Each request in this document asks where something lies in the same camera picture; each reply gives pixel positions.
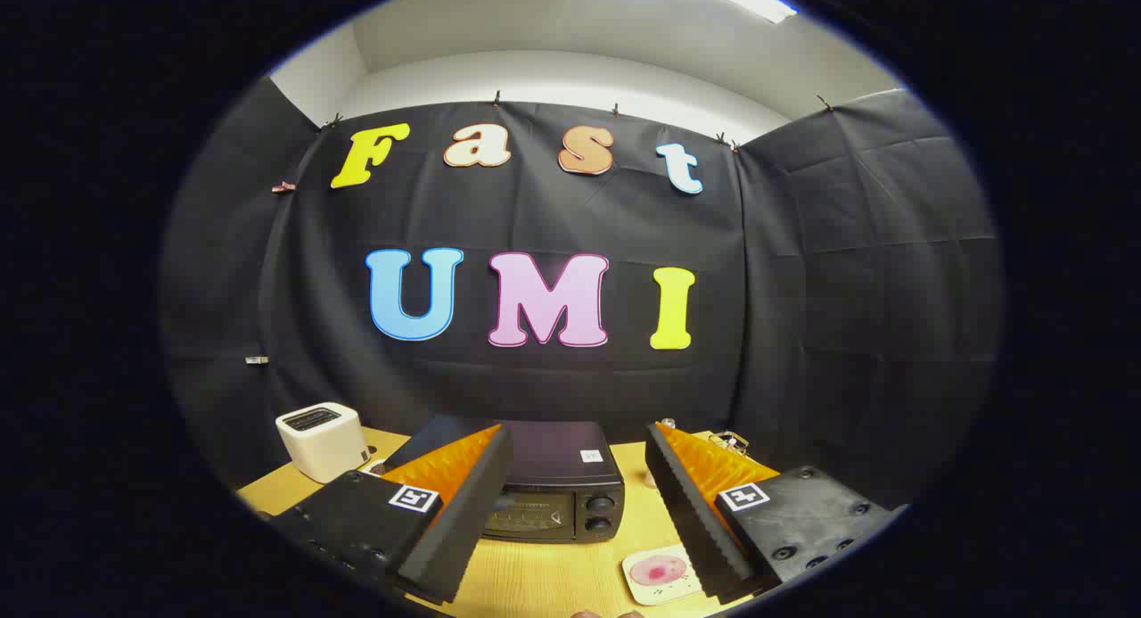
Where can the black toaster oven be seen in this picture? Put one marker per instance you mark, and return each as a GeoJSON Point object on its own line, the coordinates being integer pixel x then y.
{"type": "Point", "coordinates": [553, 453]}

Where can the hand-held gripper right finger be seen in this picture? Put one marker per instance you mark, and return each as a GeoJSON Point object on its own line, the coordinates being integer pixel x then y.
{"type": "Point", "coordinates": [691, 520]}

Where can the cream cherry print tray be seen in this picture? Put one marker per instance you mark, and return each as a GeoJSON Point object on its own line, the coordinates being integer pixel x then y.
{"type": "Point", "coordinates": [651, 591]}

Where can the white toaster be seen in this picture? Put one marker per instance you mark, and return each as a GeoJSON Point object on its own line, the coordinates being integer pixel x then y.
{"type": "Point", "coordinates": [321, 444]}

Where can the pink round ham slice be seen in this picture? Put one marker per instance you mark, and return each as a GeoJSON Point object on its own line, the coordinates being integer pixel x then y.
{"type": "Point", "coordinates": [660, 570]}

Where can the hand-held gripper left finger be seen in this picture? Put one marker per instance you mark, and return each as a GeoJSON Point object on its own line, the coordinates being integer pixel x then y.
{"type": "Point", "coordinates": [472, 502]}

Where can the black backdrop cloth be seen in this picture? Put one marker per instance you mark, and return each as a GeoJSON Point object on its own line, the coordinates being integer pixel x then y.
{"type": "Point", "coordinates": [802, 288]}

